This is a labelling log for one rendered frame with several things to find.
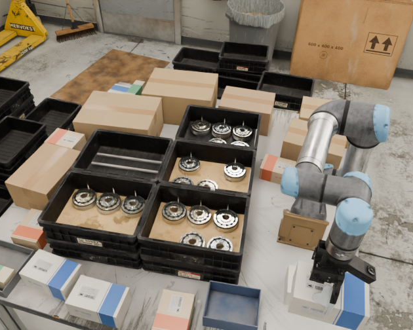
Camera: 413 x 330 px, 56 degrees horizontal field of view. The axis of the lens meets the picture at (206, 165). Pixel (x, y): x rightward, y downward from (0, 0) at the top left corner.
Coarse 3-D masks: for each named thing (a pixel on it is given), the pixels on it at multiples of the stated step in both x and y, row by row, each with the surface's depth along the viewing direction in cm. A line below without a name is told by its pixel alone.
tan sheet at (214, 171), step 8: (176, 160) 191; (176, 168) 187; (200, 168) 187; (208, 168) 187; (216, 168) 188; (248, 168) 188; (176, 176) 183; (192, 176) 183; (200, 176) 183; (208, 176) 184; (216, 176) 184; (248, 176) 184; (224, 184) 180; (232, 184) 180; (240, 184) 180
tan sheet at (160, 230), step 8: (160, 208) 169; (160, 216) 165; (240, 216) 166; (160, 224) 162; (168, 224) 162; (176, 224) 162; (184, 224) 163; (240, 224) 163; (152, 232) 159; (160, 232) 159; (168, 232) 159; (176, 232) 159; (184, 232) 159; (200, 232) 160; (208, 232) 160; (216, 232) 160; (224, 232) 160; (232, 232) 160; (240, 232) 160; (168, 240) 156; (176, 240) 156; (208, 240) 157; (232, 240) 157
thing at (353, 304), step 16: (304, 272) 112; (304, 288) 108; (320, 288) 108; (352, 288) 108; (368, 288) 108; (304, 304) 107; (320, 304) 105; (336, 304) 105; (352, 304) 105; (368, 304) 105; (320, 320) 110; (336, 320) 108; (352, 320) 106
